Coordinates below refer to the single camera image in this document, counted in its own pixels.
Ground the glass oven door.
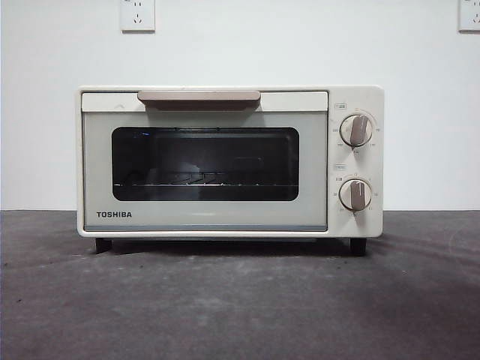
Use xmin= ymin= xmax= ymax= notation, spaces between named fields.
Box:
xmin=81 ymin=89 xmax=329 ymax=232

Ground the cream Toshiba toaster oven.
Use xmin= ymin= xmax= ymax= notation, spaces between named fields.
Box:
xmin=76 ymin=84 xmax=385 ymax=258

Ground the cream beige timer knob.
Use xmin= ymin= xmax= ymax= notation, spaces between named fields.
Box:
xmin=339 ymin=178 xmax=373 ymax=213

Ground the cream beige temperature knob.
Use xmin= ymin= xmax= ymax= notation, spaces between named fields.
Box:
xmin=339 ymin=114 xmax=374 ymax=148

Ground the metal wire oven rack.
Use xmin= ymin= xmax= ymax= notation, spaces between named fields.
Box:
xmin=114 ymin=171 xmax=298 ymax=188

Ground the white wall socket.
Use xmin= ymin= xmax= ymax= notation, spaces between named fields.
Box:
xmin=457 ymin=0 xmax=480 ymax=33
xmin=120 ymin=0 xmax=156 ymax=32

